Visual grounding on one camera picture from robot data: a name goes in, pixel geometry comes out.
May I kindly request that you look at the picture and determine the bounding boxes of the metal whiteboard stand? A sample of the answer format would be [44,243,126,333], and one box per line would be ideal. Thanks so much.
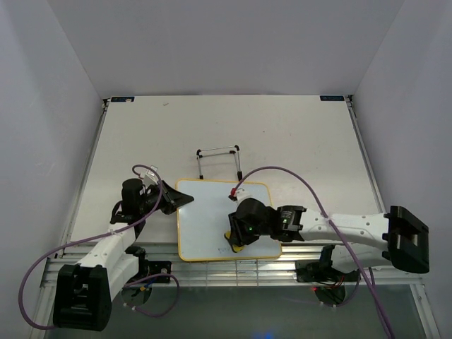
[196,144,244,181]

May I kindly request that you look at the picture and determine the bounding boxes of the blue label sticker left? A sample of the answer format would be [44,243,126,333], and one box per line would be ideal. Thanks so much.
[110,96,135,102]

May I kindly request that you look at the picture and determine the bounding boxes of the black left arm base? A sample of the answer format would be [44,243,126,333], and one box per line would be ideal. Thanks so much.
[120,260,172,307]

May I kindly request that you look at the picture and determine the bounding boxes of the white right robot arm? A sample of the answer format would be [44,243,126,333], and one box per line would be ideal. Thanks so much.
[225,197,429,280]

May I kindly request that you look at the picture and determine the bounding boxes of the yellow bone-shaped eraser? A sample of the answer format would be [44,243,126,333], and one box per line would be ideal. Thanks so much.
[225,231,244,253]

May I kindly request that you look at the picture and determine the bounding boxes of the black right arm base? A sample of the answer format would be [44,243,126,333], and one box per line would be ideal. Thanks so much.
[295,245,361,308]

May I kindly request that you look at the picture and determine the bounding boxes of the blue label sticker right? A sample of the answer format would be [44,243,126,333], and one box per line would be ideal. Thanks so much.
[319,95,345,102]

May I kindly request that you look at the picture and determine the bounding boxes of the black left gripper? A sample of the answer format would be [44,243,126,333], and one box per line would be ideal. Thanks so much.
[139,180,193,215]

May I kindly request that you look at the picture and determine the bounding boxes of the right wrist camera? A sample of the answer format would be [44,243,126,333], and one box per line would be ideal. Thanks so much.
[228,188,252,204]

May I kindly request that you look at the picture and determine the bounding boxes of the blue label sticker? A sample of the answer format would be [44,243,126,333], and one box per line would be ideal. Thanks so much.
[319,95,345,102]
[110,96,135,102]

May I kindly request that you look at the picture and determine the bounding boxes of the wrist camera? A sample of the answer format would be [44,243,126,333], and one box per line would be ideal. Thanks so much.
[228,188,252,204]
[139,166,159,187]

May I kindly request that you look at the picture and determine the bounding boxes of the yellow-framed whiteboard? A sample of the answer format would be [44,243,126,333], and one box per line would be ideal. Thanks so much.
[176,179,282,262]

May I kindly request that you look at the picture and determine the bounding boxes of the aluminium table edge rail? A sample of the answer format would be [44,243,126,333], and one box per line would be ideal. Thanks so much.
[41,243,424,287]

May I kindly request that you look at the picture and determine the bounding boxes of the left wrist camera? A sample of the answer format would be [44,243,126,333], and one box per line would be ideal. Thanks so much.
[139,166,159,187]

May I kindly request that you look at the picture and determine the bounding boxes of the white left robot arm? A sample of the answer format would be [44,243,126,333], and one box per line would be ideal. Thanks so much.
[52,179,194,331]

